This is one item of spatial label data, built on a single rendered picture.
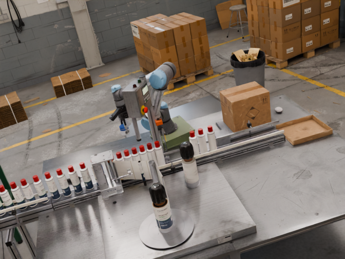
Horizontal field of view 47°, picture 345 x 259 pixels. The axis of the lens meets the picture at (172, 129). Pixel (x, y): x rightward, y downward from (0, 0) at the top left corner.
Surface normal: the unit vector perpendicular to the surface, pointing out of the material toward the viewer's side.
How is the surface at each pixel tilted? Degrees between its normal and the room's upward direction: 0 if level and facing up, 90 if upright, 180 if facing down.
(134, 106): 90
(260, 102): 90
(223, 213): 0
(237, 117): 90
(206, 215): 0
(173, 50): 89
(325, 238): 0
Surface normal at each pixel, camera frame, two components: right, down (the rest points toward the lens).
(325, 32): 0.40, 0.34
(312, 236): -0.18, -0.86
